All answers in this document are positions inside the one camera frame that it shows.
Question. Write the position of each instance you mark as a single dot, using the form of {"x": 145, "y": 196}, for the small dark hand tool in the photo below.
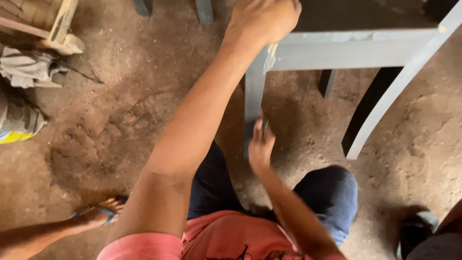
{"x": 265, "y": 121}

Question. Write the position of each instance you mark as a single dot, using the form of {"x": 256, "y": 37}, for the pink shirt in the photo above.
{"x": 223, "y": 238}

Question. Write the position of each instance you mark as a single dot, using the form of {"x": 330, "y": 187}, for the blue flip-flop sandal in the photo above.
{"x": 108, "y": 213}

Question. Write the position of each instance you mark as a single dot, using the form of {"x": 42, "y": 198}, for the person's right fingers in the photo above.
{"x": 260, "y": 131}

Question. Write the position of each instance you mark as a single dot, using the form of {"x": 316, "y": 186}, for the blue denim shorts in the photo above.
{"x": 325, "y": 198}

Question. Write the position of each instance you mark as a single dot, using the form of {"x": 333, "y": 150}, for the grey painted wooden chair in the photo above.
{"x": 346, "y": 50}

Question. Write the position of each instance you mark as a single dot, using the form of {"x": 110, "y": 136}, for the grey crumpled cloth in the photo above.
{"x": 25, "y": 66}

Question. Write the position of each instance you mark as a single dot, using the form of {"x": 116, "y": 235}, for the person's left fingers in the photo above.
{"x": 288, "y": 16}

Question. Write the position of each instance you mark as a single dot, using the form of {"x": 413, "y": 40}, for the yellowish sandpaper piece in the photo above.
{"x": 270, "y": 57}

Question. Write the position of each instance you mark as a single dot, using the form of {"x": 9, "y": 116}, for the person's left hand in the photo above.
{"x": 260, "y": 21}

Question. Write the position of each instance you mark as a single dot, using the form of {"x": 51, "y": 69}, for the unpainted wooden furniture pieces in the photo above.
{"x": 43, "y": 21}

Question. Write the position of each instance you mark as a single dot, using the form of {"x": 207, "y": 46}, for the grey sack with yellow patch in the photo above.
{"x": 18, "y": 121}

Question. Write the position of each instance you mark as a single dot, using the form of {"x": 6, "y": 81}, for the dark shoe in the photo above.
{"x": 415, "y": 231}

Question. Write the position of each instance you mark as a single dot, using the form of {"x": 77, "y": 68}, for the grey wooden furniture leg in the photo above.
{"x": 204, "y": 11}
{"x": 143, "y": 6}

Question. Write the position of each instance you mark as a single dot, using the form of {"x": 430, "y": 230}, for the person's right hand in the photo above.
{"x": 260, "y": 148}

